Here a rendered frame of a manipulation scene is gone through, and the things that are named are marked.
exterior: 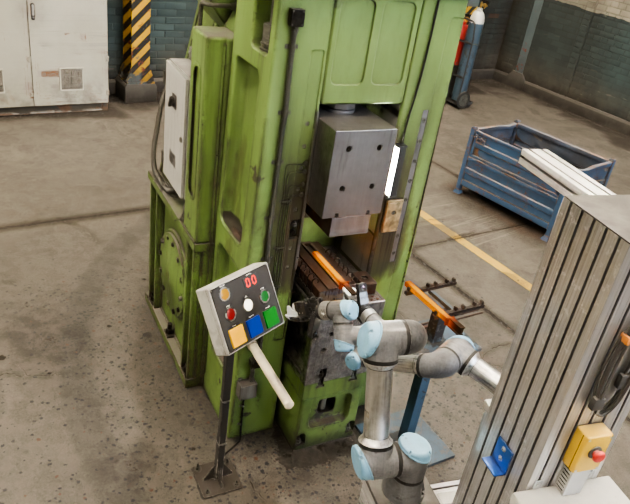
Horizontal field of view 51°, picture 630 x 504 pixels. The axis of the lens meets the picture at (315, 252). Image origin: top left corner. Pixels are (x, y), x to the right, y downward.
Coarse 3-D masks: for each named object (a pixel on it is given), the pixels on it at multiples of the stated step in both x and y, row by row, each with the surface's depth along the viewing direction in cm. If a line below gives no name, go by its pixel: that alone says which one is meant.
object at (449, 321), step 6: (408, 282) 324; (414, 288) 319; (414, 294) 319; (420, 294) 315; (426, 300) 312; (432, 300) 312; (432, 306) 308; (438, 306) 308; (438, 312) 305; (444, 312) 305; (444, 318) 302; (450, 318) 299; (444, 324) 301; (450, 324) 300; (456, 324) 296; (456, 330) 297; (462, 330) 295
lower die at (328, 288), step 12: (300, 252) 335; (324, 252) 338; (300, 264) 327; (312, 264) 326; (336, 264) 329; (300, 276) 324; (312, 276) 318; (324, 276) 318; (348, 276) 321; (312, 288) 314; (324, 288) 311; (336, 288) 311; (324, 300) 312
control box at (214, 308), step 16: (240, 272) 273; (256, 272) 276; (208, 288) 259; (224, 288) 263; (240, 288) 269; (256, 288) 276; (272, 288) 282; (208, 304) 260; (224, 304) 262; (240, 304) 268; (256, 304) 275; (272, 304) 282; (208, 320) 263; (224, 320) 262; (240, 320) 268; (224, 336) 261; (256, 336) 273; (224, 352) 263
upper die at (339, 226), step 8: (312, 216) 305; (336, 216) 291; (352, 216) 293; (360, 216) 295; (368, 216) 298; (320, 224) 299; (328, 224) 292; (336, 224) 292; (344, 224) 294; (352, 224) 296; (360, 224) 298; (368, 224) 300; (328, 232) 293; (336, 232) 294; (344, 232) 296; (352, 232) 298; (360, 232) 300
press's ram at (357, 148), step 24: (336, 120) 279; (360, 120) 283; (384, 120) 288; (336, 144) 270; (360, 144) 276; (384, 144) 281; (312, 168) 289; (336, 168) 276; (360, 168) 282; (384, 168) 288; (312, 192) 292; (336, 192) 283; (360, 192) 288; (384, 192) 295
